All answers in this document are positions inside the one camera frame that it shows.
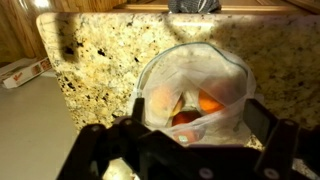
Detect wooden drawer front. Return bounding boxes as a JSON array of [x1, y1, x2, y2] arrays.
[[113, 0, 311, 15]]

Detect dark red peach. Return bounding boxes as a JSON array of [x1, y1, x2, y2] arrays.
[[171, 110, 203, 127]]

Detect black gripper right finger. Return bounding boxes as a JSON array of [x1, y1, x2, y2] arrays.
[[242, 98, 320, 180]]

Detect clear plastic bag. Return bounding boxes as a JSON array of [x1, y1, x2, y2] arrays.
[[131, 41, 258, 148]]

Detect pale yellow peach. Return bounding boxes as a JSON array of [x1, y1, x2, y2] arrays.
[[148, 84, 184, 118]]

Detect white cardboard box red print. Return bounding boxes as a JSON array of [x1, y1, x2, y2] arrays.
[[0, 56, 53, 90]]

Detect grey striped hanging towel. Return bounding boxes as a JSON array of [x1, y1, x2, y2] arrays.
[[167, 0, 222, 14]]

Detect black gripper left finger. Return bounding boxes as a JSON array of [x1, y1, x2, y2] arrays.
[[58, 97, 147, 180]]

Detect peach with sticker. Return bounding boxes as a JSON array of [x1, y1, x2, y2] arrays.
[[172, 129, 206, 145]]

